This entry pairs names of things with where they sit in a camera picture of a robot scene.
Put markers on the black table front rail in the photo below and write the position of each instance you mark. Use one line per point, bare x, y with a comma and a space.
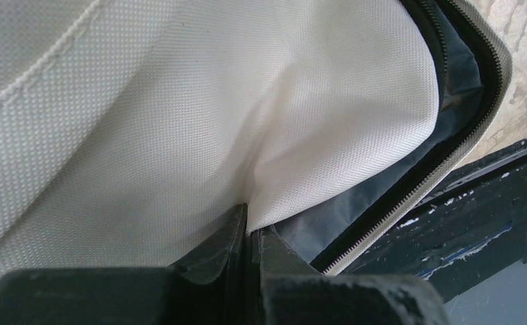
471, 227

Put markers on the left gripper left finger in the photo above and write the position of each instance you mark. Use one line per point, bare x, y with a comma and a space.
202, 287

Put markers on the beige canvas backpack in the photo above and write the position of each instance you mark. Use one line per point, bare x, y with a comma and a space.
129, 128

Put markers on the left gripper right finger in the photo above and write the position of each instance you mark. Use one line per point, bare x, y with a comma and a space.
284, 289

